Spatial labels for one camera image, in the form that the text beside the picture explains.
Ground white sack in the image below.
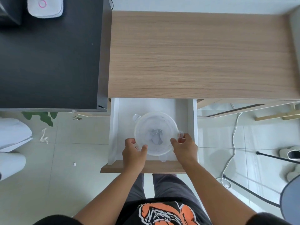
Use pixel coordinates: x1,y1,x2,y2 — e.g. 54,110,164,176
0,152,26,181
0,117,33,153

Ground white floor cable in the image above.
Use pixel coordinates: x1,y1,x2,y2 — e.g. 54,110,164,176
215,103,243,189

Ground black metal stand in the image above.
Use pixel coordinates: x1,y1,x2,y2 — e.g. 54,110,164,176
222,151,300,208

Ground person's left forearm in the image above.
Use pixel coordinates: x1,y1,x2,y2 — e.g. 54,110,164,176
72,161,146,225

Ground white slipper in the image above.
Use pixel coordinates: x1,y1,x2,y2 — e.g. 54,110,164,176
286,165,300,182
279,145,300,161

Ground wooden desk with white rim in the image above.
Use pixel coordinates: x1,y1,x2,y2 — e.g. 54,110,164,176
107,2,300,119

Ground person's left hand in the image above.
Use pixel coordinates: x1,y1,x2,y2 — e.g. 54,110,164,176
122,137,148,174

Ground white scrap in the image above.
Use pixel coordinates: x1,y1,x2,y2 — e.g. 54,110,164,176
40,128,49,144

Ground black and blue receipt printer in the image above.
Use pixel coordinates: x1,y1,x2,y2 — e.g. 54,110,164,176
0,0,23,26

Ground light wooden rack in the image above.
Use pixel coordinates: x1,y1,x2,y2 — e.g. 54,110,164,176
255,103,300,122

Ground grey round disc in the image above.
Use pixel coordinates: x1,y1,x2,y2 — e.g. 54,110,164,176
280,174,300,225

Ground clear round container lid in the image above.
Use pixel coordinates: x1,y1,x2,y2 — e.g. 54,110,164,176
132,112,186,163

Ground white gooseneck desk lamp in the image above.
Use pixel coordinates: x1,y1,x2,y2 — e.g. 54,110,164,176
27,0,64,19

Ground person's black shirt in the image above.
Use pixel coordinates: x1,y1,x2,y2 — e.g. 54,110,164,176
32,201,285,225

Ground person's right forearm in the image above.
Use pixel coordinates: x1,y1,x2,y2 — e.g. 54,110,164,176
182,157,257,225

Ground person's grey trousers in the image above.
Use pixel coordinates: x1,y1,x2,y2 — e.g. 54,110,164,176
125,173,204,207

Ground green leafy plant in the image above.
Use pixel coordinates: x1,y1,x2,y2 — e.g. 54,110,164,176
21,112,58,127

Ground black cabinet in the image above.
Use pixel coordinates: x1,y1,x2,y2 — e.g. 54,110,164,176
0,0,113,113

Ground white charging cable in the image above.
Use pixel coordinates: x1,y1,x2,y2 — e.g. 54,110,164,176
149,128,164,146

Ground person's right hand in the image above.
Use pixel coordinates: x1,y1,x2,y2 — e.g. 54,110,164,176
170,133,199,166

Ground white drawer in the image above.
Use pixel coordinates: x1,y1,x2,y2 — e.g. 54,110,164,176
100,97,199,174

